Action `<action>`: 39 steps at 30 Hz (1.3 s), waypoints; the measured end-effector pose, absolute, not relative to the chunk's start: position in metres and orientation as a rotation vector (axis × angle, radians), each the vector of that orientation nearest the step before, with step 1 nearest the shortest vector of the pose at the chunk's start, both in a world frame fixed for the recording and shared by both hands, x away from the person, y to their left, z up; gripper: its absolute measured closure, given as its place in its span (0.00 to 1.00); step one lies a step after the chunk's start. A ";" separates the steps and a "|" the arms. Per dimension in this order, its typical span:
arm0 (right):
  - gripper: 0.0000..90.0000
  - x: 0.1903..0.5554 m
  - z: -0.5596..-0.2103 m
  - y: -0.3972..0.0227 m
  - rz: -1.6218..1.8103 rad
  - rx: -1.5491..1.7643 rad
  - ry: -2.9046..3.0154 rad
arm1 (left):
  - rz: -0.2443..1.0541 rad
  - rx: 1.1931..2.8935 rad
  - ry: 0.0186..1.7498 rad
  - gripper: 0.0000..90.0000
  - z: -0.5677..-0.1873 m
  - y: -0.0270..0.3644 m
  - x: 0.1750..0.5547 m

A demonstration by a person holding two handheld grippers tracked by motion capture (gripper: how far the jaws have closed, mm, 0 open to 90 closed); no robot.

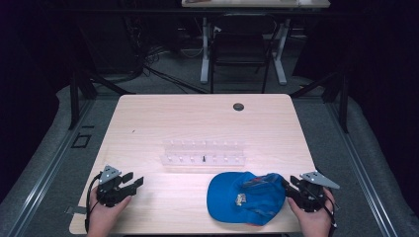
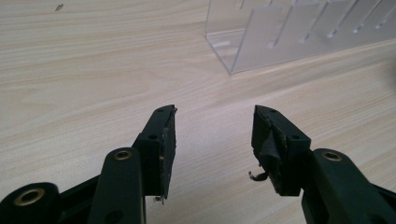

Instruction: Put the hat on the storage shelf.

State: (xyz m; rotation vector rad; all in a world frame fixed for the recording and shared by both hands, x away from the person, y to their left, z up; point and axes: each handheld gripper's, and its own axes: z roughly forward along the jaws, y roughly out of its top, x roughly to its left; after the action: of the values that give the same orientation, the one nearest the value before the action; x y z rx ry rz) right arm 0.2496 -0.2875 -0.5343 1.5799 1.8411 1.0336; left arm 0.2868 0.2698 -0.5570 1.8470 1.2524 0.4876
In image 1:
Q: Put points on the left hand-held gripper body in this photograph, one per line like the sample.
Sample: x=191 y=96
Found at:
x=110 y=192

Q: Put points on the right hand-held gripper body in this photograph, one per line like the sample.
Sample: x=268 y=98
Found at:
x=311 y=194

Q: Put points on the blue baseball cap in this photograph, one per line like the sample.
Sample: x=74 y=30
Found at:
x=243 y=200

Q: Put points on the person's left hand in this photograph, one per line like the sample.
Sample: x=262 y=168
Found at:
x=104 y=218

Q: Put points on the person's right hand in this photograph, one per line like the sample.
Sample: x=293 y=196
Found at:
x=313 y=222

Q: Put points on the grey tape strip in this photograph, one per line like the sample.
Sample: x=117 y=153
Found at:
x=75 y=210

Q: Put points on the black tape square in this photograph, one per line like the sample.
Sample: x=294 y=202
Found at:
x=81 y=141

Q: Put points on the short black tape strip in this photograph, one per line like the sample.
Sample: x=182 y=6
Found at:
x=88 y=126

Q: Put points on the clear acrylic peg rack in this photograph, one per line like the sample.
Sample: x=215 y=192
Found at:
x=204 y=153

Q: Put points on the black metal stand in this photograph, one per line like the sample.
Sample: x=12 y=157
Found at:
x=82 y=92
x=336 y=95

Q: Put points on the black chair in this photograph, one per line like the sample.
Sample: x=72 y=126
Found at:
x=242 y=46

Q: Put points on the white-legged desk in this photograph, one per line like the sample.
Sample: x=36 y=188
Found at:
x=257 y=3

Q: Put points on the aluminium floor rail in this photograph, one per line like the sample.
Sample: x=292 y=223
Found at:
x=39 y=177
x=365 y=177

